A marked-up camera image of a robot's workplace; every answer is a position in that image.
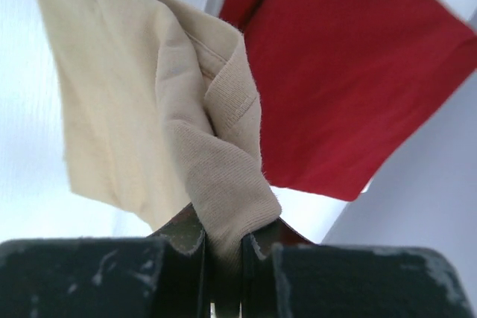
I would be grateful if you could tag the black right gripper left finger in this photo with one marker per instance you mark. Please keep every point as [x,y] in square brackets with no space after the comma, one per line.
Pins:
[182,287]

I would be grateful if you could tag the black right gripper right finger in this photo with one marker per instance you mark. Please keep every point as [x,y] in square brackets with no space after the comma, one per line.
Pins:
[258,291]

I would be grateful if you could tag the beige t-shirt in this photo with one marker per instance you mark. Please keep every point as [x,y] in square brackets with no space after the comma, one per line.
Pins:
[160,110]

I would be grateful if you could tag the folded white t-shirt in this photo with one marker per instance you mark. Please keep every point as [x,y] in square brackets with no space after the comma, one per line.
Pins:
[313,216]

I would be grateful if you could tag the folded red t-shirt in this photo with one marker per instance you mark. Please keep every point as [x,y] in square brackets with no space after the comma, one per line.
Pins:
[343,83]

